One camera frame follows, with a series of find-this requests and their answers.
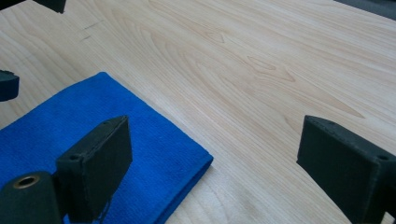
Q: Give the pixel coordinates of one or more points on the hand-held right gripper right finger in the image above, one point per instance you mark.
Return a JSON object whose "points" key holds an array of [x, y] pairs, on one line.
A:
{"points": [[342, 168]]}

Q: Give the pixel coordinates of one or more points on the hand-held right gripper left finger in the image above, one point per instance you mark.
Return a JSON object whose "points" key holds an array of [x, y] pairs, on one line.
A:
{"points": [[96, 174]]}

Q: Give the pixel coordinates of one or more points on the blue microfibre cloth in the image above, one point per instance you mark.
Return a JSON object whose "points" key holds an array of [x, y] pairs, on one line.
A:
{"points": [[77, 124]]}

